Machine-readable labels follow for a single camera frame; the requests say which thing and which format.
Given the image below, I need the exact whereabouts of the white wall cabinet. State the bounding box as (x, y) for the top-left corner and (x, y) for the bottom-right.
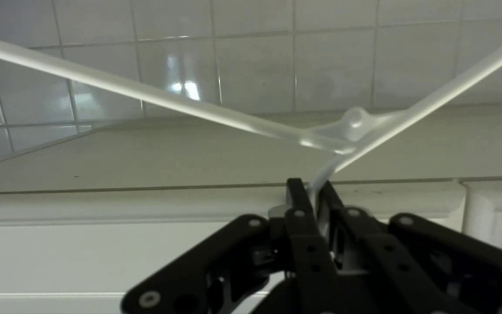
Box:
(0, 104), (502, 314)

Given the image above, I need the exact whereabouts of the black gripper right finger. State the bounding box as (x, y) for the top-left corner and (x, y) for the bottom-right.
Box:
(317, 180), (502, 314)

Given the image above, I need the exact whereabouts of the white plastic clothes hanger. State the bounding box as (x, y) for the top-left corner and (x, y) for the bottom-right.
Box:
(0, 25), (502, 198)

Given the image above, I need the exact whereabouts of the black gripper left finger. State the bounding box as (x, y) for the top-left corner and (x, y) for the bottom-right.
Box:
(118, 177), (345, 314)

